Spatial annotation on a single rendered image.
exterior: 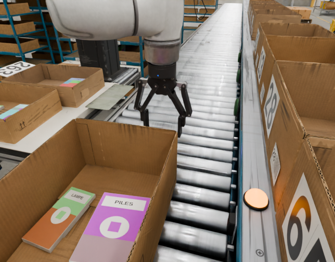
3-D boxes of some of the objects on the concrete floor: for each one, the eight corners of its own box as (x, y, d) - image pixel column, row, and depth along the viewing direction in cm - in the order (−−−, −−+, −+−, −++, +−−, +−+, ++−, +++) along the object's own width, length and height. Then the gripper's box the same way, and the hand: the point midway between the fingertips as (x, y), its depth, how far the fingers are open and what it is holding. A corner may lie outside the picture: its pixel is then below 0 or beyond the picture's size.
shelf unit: (-22, 88, 322) (-114, -110, 217) (8, 77, 361) (-57, -96, 256) (35, 97, 297) (-37, -122, 192) (61, 83, 336) (13, -105, 231)
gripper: (207, 60, 62) (200, 131, 74) (127, 54, 67) (133, 121, 79) (203, 68, 55) (196, 145, 67) (116, 61, 61) (124, 133, 73)
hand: (163, 127), depth 72 cm, fingers open, 10 cm apart
